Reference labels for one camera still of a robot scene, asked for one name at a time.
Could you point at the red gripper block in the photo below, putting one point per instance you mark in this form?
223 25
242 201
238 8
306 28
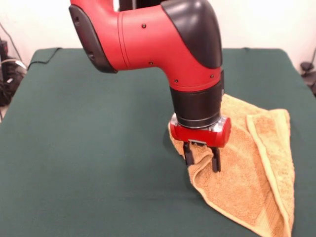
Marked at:
197 135

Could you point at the tan terry towel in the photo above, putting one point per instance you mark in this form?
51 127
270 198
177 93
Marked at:
247 172

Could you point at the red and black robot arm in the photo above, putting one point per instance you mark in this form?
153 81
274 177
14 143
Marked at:
148 42

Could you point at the dark green table cloth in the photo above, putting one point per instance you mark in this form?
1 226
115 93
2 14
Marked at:
74 160

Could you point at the black small device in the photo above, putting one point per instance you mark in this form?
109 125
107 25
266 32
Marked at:
3 47

